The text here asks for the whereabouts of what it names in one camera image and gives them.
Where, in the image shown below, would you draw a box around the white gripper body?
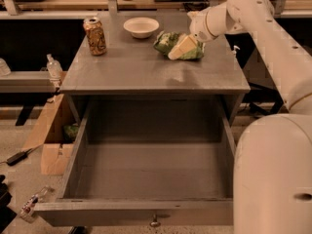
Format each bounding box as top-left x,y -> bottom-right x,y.
187,7 -> 216,43

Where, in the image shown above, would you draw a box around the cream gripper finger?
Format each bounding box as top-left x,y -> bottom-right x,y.
168,34 -> 198,60

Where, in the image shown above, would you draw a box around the green jalapeno chip bag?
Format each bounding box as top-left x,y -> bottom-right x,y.
153,31 -> 205,60

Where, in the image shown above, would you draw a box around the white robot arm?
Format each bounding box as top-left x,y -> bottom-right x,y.
189,0 -> 312,234

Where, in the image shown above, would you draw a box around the open grey top drawer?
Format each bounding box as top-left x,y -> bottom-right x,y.
36,97 -> 234,226

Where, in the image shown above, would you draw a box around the metal drawer knob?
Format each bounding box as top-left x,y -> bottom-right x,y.
149,214 -> 161,228

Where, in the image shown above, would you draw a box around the small white pump bottle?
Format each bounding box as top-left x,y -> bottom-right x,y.
232,45 -> 240,57

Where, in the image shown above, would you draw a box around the white bowl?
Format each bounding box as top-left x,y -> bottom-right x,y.
124,18 -> 159,39

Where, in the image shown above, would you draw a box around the grey cabinet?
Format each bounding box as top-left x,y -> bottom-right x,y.
61,11 -> 250,118

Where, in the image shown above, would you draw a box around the black folding chair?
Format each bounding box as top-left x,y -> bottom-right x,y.
242,46 -> 287,119

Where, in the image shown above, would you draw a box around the patterned soda can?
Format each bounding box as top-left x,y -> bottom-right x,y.
83,17 -> 106,56

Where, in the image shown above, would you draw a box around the clear sanitizer bottle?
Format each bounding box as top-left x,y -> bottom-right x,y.
47,54 -> 62,79

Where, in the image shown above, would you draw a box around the left cardboard box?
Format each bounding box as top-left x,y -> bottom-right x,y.
22,94 -> 75,176

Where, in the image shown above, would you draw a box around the black power adapter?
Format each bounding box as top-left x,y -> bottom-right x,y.
6,151 -> 27,166

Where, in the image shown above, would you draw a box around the plastic bottle on floor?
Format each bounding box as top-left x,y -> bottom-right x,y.
19,185 -> 54,223

